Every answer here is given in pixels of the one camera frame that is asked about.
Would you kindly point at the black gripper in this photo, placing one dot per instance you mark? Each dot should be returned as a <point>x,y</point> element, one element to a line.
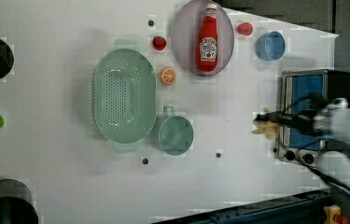
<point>303,121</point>

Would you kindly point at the peeled toy banana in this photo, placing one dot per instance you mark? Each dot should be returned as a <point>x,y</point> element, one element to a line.
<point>267,128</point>

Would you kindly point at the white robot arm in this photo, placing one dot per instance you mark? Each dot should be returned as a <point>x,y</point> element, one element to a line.
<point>332,122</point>

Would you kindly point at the green mug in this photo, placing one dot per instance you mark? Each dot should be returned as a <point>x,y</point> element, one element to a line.
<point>175,133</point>

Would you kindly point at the silver toaster oven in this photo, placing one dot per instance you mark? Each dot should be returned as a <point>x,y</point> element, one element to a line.
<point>293,146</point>

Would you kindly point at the blue cup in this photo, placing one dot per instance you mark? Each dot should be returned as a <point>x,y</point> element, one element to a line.
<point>271,46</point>

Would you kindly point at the red toy fruit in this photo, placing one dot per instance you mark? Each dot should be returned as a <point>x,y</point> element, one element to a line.
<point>245,28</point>

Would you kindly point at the red ketchup bottle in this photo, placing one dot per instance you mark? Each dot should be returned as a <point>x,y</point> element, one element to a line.
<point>206,48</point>

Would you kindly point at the orange slice toy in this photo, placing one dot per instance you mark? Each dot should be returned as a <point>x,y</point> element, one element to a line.
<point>167,76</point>

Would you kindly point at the grey oval plate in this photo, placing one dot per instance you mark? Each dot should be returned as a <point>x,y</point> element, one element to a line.
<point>184,34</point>

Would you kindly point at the red toy strawberry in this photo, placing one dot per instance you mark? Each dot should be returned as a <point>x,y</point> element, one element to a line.
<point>159,42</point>

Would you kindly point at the green oval colander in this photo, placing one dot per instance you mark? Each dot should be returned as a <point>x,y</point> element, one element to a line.
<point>124,96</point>

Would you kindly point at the black round object lower left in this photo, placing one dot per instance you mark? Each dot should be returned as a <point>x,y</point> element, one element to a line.
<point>16,206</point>

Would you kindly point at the blue metal frame rail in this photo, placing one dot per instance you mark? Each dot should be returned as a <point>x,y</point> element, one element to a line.
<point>303,208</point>

